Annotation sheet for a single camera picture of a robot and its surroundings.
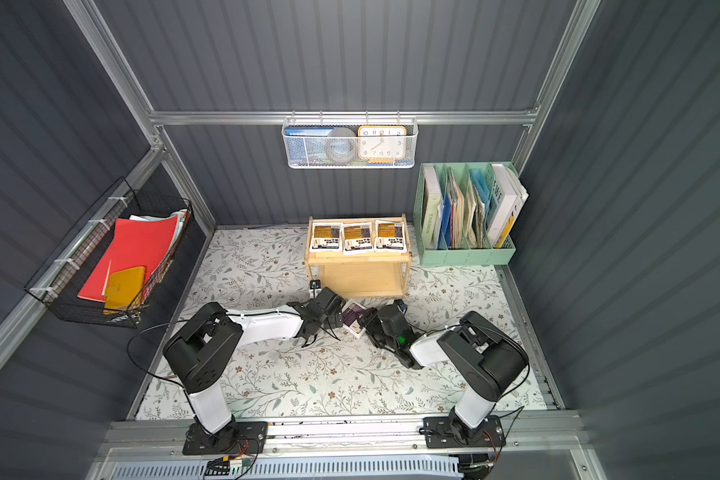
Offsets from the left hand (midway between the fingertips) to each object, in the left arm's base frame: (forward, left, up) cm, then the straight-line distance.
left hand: (325, 315), depth 95 cm
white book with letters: (+28, -61, +26) cm, 71 cm away
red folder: (+4, +44, +31) cm, 54 cm away
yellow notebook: (-9, +43, +29) cm, 52 cm away
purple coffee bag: (0, -8, +1) cm, 8 cm away
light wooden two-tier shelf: (+16, -20, 0) cm, 25 cm away
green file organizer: (+27, -47, +18) cm, 57 cm away
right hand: (-3, -12, +4) cm, 13 cm away
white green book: (+28, -34, +26) cm, 51 cm away
